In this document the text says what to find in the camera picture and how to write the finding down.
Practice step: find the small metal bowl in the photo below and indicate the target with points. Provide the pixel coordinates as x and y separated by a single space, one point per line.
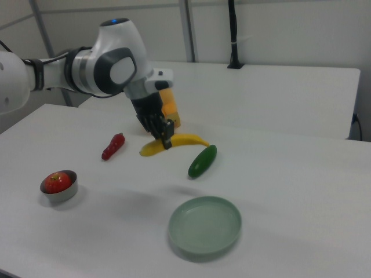
62 195

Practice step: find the red chili pepper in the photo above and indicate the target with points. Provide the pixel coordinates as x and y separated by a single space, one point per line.
113 146

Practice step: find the yellow banana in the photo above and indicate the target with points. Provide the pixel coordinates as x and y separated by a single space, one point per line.
185 140

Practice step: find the green cucumber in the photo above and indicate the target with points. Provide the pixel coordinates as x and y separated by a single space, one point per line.
203 160

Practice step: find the red apple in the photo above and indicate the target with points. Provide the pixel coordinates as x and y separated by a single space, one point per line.
56 182

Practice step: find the pale green plastic plate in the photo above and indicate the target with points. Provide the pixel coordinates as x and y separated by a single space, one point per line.
205 224

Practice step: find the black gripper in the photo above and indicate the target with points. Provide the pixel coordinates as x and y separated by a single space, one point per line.
147 111

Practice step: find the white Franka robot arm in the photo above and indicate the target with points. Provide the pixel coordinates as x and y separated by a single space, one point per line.
110 66

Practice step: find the orange plush dinosaur toy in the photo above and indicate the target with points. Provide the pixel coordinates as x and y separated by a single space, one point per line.
170 108

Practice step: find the black pole with base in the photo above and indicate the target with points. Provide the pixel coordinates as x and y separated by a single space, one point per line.
234 37

